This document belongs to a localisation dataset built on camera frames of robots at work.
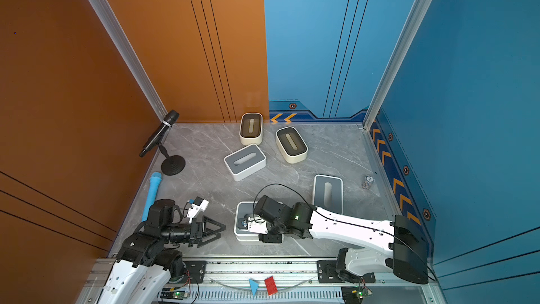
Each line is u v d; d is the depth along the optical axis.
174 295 0.70
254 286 0.70
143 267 0.51
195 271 0.74
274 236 0.63
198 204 0.68
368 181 0.91
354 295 0.70
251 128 1.09
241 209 0.77
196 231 0.61
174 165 1.02
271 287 0.70
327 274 0.72
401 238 0.41
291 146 1.02
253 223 0.61
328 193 0.90
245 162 1.00
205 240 0.67
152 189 0.92
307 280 0.73
